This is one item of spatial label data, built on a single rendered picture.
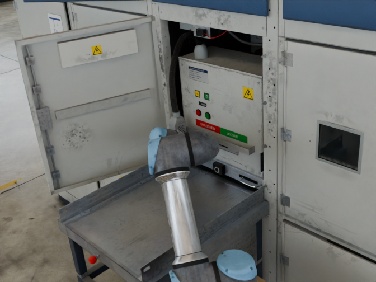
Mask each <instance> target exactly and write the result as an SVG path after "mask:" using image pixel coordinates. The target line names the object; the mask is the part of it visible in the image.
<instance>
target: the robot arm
mask: <svg viewBox="0 0 376 282"><path fill-rule="evenodd" d="M149 138H150V141H149V142H148V165H149V173H150V175H154V176H155V179H156V181H158V182H159V183H160V184H161V186H162V192H163V197H164V203H165V206H166V212H167V217H168V222H169V226H170V232H171V237H172V243H173V248H174V252H175V260H174V262H173V263H172V267H173V270H171V271H169V275H170V278H171V282H257V268H256V265H255V261H254V259H253V257H252V256H251V255H250V254H248V253H247V252H244V251H242V250H236V249H232V250H226V251H224V252H222V254H220V255H219V256H218V258H217V260H216V261H212V262H209V259H208V256H207V255H206V254H204V253H203V252H202V250H201V245H200V240H199V235H198V229H197V226H196V221H195V216H194V211H193V207H192V202H191V197H190V192H189V187H188V184H187V177H188V175H189V174H190V169H189V167H193V166H197V165H201V164H203V163H206V162H208V161H210V160H212V159H214V158H215V157H216V156H217V154H218V152H219V147H220V146H219V142H218V139H217V138H216V137H215V136H214V135H213V134H210V133H208V132H205V131H188V132H185V133H183V132H181V131H179V130H178V129H177V130H172V129H167V128H162V127H155V128H154V129H152V131H151V133H150V136H149Z"/></svg>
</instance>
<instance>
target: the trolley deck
mask: <svg viewBox="0 0 376 282"><path fill-rule="evenodd" d="M189 169H190V174H189V175H188V177H187V184H188V187H189V192H190V197H191V202H192V207H193V211H194V216H195V221H196V226H197V229H199V228H201V227H202V226H204V225H206V224H207V223H209V222H210V221H211V220H213V219H214V218H216V217H217V216H219V215H221V214H222V213H224V212H225V211H226V210H228V209H229V208H231V207H232V206H234V205H236V204H237V203H239V202H240V201H242V200H243V199H245V198H246V197H248V196H249V195H250V194H247V193H245V192H243V191H241V190H239V189H236V188H234V187H231V186H229V185H227V184H225V183H223V182H220V181H218V180H216V179H214V178H212V177H209V176H207V175H205V174H203V173H201V172H198V171H196V170H193V169H192V168H189ZM268 214H269V202H268V203H267V202H265V201H263V202H261V203H260V204H259V205H257V206H256V207H254V208H253V209H251V210H250V211H248V212H247V213H246V214H244V215H243V216H241V217H240V218H238V219H237V220H235V221H234V222H233V223H231V224H230V225H228V226H227V227H225V228H224V229H222V230H221V231H220V232H218V233H217V234H215V235H214V236H212V237H211V238H209V239H208V240H207V241H205V242H204V243H202V244H201V250H202V252H203V253H204V254H206V255H207V256H208V257H210V256H211V255H213V254H214V253H216V252H217V251H218V250H220V249H221V248H222V247H224V246H225V245H226V244H228V243H229V242H230V241H232V240H233V239H235V238H236V237H238V236H239V235H240V234H242V233H243V232H244V231H246V230H247V229H249V228H250V227H251V226H253V225H254V224H255V223H257V222H258V221H259V220H261V219H262V218H264V217H265V216H267V215H268ZM57 220H58V224H59V229H60V231H62V232H63V233H64V234H65V235H67V236H68V237H69V238H71V239H72V240H73V241H75V242H76V243H77V244H79V245H80V246H81V247H83V248H84V249H85V250H86V251H88V252H89V253H90V254H92V255H94V256H97V255H100V257H99V258H97V259H98V260H100V261H101V262H102V263H103V264H105V265H106V266H107V267H109V268H110V269H111V270H112V271H114V272H115V273H117V274H118V275H119V276H121V277H122V278H123V279H124V280H126V281H127V282H141V281H139V280H138V279H137V277H139V276H141V271H140V268H141V267H142V266H144V265H145V264H147V263H148V262H150V261H151V260H153V259H154V258H156V257H157V256H159V255H160V254H162V253H163V252H165V251H166V250H168V249H169V248H171V247H172V246H173V243H172V237H171V232H170V226H169V222H168V217H167V212H166V206H165V201H164V197H163V192H162V186H161V184H160V183H159V182H158V181H156V179H155V178H154V179H152V180H150V181H148V182H146V183H144V184H142V185H140V186H139V187H137V188H135V189H133V190H132V191H129V192H127V193H126V194H124V195H122V196H120V197H118V198H116V199H115V200H113V201H111V202H109V203H107V204H105V205H103V206H101V207H100V208H98V209H96V210H94V211H92V212H90V213H88V214H86V215H85V216H83V217H81V218H79V219H77V220H75V221H73V222H71V223H69V224H68V225H64V224H62V223H61V221H60V218H58V219H57ZM171 270H173V267H172V265H171V266H169V267H168V268H166V269H165V270H163V271H162V272H160V273H159V274H158V275H156V276H155V277H153V278H152V279H150V280H149V281H147V282H171V278H170V275H169V271H171Z"/></svg>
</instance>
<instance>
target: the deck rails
mask: <svg viewBox="0 0 376 282"><path fill-rule="evenodd" d="M154 178H155V176H154V175H150V173H149V165H148V164H147V165H145V166H143V167H141V168H139V169H137V170H135V171H133V172H131V173H129V174H127V175H125V176H123V177H121V178H119V179H117V180H115V181H113V182H111V183H109V184H107V185H105V186H103V187H101V188H99V189H97V190H95V191H93V192H91V193H89V194H87V195H85V196H83V197H81V198H79V199H77V200H75V201H73V202H71V203H70V204H68V205H66V206H64V207H62V208H60V209H58V212H59V216H60V221H61V223H62V224H64V225H68V224H69V223H71V222H73V221H75V220H77V219H79V218H81V217H83V216H85V215H86V214H88V213H90V212H92V211H94V210H96V209H98V208H100V207H101V206H103V205H105V204H107V203H109V202H111V201H113V200H115V199H116V198H118V197H120V196H122V195H124V194H126V193H127V192H129V191H132V190H133V189H135V188H137V187H139V186H140V185H142V184H144V183H146V182H148V181H150V180H152V179H154ZM263 201H264V200H263V188H262V187H261V188H260V189H258V190H257V191H255V192H254V193H252V194H251V195H249V196H248V197H246V198H245V199H243V200H242V201H240V202H239V203H237V204H236V205H234V206H232V207H231V208H229V209H228V210H226V211H225V212H224V213H222V214H221V215H219V216H217V217H216V218H214V219H213V220H211V221H210V222H209V223H207V224H206V225H204V226H202V227H201V228H199V229H198V235H199V240H200V244H202V243H204V242H205V241H207V240H208V239H209V238H211V237H212V236H214V235H215V234H217V233H218V232H220V231H221V230H222V229H224V228H225V227H227V226H228V225H230V224H231V223H233V222H234V221H235V220H237V219H238V218H240V217H241V216H243V215H244V214H246V213H247V212H248V211H250V210H251V209H253V208H254V207H256V206H257V205H259V204H260V203H261V202H263ZM66 208H67V211H65V212H63V213H62V212H61V211H62V210H64V209H66ZM174 260H175V252H174V248H173V246H172V247H171V248H169V249H168V250H166V251H165V252H163V253H162V254H160V255H159V256H157V257H156V258H154V259H153V260H151V261H150V262H148V263H147V264H145V265H144V266H142V267H141V268H140V271H141V276H139V277H137V279H138V280H139V281H141V282H147V281H149V280H150V279H152V278H153V277H155V276H156V275H158V274H159V273H160V272H162V271H163V270H165V269H166V268H168V267H169V266H171V265H172V263H173V262H174ZM148 266H149V269H148V270H146V271H145V272H144V269H145V268H146V267H148Z"/></svg>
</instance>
